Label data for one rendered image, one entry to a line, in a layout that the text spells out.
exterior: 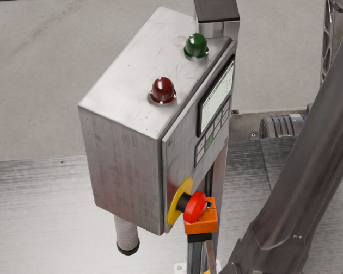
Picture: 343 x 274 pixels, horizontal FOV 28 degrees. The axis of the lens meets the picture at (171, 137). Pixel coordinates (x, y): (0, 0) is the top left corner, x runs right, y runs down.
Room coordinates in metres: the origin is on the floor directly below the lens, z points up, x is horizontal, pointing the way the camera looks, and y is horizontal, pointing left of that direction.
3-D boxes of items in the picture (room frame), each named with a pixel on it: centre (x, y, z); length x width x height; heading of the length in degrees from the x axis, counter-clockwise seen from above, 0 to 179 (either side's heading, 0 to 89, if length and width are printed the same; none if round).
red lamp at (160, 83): (0.45, 0.01, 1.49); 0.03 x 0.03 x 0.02
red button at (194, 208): (0.41, -0.02, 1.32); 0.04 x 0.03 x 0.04; 151
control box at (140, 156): (0.49, 0.01, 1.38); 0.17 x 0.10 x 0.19; 151
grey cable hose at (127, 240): (0.50, 0.07, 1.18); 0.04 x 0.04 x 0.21
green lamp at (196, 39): (0.51, -0.03, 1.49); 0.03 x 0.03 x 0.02
